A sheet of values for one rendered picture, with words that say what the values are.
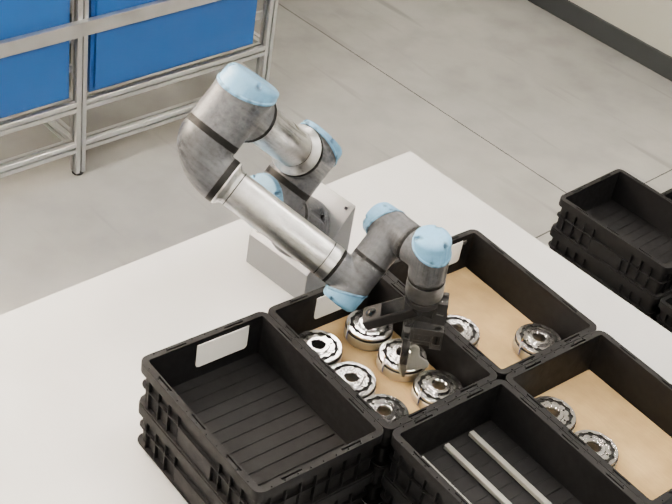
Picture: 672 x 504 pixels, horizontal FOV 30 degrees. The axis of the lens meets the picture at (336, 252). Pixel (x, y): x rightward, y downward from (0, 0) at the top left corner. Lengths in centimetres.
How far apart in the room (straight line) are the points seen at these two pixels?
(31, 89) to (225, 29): 80
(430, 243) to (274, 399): 47
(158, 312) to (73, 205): 154
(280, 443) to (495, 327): 62
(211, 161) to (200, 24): 220
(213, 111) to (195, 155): 9
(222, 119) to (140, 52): 208
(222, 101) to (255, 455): 67
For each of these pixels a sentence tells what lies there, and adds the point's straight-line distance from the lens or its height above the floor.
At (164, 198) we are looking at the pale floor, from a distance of 444.
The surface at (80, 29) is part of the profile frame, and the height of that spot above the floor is 59.
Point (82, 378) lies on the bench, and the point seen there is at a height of 70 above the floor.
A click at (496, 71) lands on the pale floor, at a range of 557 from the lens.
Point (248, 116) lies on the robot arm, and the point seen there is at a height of 135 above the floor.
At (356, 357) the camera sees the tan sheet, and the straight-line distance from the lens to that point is 265.
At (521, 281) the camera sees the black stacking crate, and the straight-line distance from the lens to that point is 284.
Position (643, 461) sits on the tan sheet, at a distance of 262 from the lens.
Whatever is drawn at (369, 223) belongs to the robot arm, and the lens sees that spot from 243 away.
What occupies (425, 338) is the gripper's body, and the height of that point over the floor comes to 97.
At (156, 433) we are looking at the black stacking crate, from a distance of 249.
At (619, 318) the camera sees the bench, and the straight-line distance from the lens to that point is 316.
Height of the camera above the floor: 260
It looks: 37 degrees down
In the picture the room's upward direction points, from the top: 10 degrees clockwise
